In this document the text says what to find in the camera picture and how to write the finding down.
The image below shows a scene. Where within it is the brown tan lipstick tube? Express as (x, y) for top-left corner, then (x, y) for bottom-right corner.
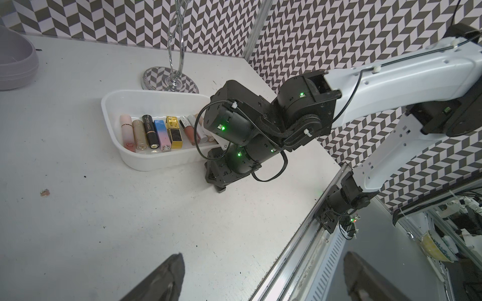
(132, 120), (148, 151)

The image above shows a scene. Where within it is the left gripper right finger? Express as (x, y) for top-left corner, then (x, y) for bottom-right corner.
(343, 252), (410, 301)

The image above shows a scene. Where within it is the silver grey lipstick tube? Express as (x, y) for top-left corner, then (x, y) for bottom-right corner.
(188, 115), (209, 144)

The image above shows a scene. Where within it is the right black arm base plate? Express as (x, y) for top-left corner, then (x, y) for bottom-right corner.
(315, 172), (379, 234)

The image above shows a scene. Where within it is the chrome metal stand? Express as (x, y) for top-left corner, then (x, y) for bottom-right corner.
(141, 0), (199, 94)

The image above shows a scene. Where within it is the red brown lip gloss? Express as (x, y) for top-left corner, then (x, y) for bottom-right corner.
(179, 116), (199, 145)

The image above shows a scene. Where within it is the pink lip gloss tube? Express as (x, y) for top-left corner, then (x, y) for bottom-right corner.
(120, 114), (136, 153)

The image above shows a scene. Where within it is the grey purple bowl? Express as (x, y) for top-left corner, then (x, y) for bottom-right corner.
(1, 26), (39, 91)

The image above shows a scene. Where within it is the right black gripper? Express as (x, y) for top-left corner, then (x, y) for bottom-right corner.
(205, 147), (245, 193)

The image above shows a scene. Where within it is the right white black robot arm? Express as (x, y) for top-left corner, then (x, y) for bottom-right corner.
(200, 23), (481, 216)

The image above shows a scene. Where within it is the black gold square lipstick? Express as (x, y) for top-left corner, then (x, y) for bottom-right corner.
(166, 116), (183, 149)

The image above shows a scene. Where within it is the aluminium front rail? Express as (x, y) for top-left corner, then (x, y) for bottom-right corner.
(251, 164), (351, 300)

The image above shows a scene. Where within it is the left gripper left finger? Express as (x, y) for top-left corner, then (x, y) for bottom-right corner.
(121, 253), (185, 301)

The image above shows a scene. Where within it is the white plastic storage box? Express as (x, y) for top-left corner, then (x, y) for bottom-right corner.
(101, 90), (228, 171)

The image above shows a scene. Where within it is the blue pink gradient lipstick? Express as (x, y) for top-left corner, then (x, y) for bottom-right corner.
(154, 120), (171, 153)

